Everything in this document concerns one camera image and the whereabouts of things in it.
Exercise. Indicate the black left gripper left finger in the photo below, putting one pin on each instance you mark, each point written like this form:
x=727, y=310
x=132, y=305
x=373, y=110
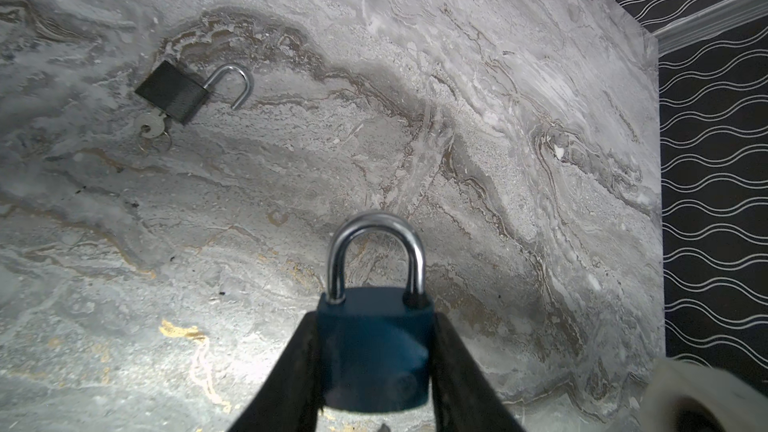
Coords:
x=291, y=397

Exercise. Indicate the small silver key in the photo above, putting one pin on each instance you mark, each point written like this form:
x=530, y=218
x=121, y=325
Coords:
x=152, y=133

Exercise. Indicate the blue padlock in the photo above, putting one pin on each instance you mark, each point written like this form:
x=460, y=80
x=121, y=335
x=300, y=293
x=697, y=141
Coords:
x=375, y=341

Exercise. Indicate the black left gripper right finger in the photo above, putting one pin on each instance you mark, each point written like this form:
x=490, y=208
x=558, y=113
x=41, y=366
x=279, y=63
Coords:
x=463, y=400

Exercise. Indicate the black padlock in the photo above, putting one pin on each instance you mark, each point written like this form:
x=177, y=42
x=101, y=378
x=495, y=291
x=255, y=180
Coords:
x=180, y=96

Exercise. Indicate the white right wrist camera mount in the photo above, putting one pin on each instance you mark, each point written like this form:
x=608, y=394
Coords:
x=683, y=396

